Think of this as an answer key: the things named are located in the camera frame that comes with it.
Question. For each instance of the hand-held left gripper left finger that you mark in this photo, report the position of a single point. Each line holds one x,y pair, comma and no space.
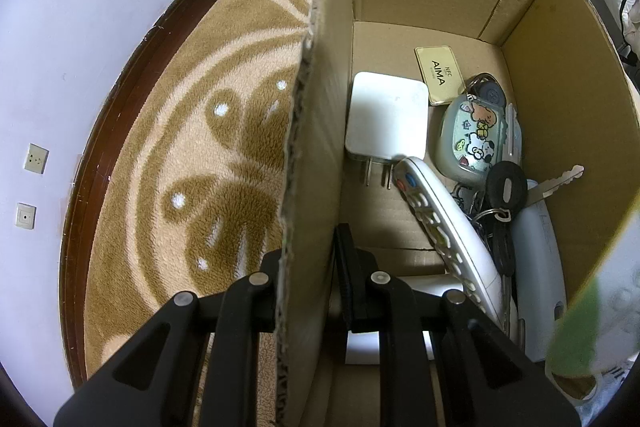
267,287

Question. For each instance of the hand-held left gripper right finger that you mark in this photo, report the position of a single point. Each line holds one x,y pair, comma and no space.
352,287

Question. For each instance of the white rectangular box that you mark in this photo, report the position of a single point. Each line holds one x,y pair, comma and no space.
362,349

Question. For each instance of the white remote control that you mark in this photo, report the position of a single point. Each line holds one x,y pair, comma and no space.
450,232

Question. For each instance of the white charger plug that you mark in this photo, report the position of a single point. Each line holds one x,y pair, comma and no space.
387,117

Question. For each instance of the black head key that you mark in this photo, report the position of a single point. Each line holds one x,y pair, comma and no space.
505,189

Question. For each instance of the white plastic device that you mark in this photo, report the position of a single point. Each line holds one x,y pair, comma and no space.
537,267

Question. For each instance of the silver key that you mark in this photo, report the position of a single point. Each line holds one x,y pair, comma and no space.
555,184

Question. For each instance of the gold AIMA card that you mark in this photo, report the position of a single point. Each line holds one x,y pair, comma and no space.
440,74

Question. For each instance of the green and white blurred object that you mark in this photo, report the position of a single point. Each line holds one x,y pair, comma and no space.
580,332

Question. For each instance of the round grey key fob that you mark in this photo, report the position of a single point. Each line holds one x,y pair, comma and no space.
487,91

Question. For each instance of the brown cardboard box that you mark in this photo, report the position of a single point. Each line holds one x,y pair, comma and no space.
565,82

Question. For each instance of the brown patterned fleece blanket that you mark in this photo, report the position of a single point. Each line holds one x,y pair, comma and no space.
200,157

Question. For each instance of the beige wall socket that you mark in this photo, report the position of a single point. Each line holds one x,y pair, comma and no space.
36,158
25,217

